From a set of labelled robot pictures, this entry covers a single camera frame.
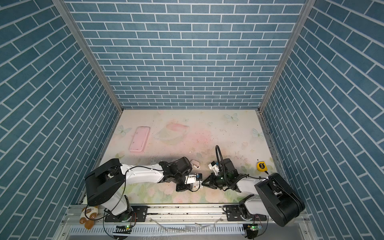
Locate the pink white stapler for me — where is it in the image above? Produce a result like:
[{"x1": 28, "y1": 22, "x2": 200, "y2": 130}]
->
[{"x1": 190, "y1": 160, "x2": 201, "y2": 169}]

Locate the aluminium corner frame post left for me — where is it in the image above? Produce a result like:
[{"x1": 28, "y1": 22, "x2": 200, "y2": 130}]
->
[{"x1": 52, "y1": 0, "x2": 123, "y2": 114}]

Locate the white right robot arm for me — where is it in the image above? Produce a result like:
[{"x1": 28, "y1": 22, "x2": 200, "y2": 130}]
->
[{"x1": 202, "y1": 159, "x2": 305, "y2": 227}]

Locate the white staple box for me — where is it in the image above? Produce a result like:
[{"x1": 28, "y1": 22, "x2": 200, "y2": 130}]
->
[{"x1": 194, "y1": 174, "x2": 203, "y2": 190}]

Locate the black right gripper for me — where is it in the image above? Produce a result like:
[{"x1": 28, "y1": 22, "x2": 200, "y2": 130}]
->
[{"x1": 201, "y1": 172, "x2": 230, "y2": 190}]

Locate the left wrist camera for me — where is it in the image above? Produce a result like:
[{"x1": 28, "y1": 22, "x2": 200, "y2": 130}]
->
[{"x1": 185, "y1": 174, "x2": 196, "y2": 184}]

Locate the yellow tape measure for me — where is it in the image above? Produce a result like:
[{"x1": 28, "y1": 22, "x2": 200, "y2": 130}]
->
[{"x1": 257, "y1": 161, "x2": 268, "y2": 172}]

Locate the aluminium corner frame post right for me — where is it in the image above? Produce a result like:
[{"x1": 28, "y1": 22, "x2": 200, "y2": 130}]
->
[{"x1": 259, "y1": 0, "x2": 316, "y2": 114}]

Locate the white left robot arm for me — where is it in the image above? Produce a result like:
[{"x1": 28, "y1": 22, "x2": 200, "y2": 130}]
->
[{"x1": 85, "y1": 157, "x2": 202, "y2": 216}]

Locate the aluminium corner frame post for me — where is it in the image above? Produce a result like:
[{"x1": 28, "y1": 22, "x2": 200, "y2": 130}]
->
[
  {"x1": 259, "y1": 0, "x2": 316, "y2": 114},
  {"x1": 52, "y1": 0, "x2": 123, "y2": 114}
]

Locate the pink phone case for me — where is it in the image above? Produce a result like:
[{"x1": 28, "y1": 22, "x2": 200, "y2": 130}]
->
[{"x1": 129, "y1": 126, "x2": 151, "y2": 153}]

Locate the brown white plush toy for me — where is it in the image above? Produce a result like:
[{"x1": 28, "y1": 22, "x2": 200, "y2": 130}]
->
[{"x1": 79, "y1": 206, "x2": 99, "y2": 230}]

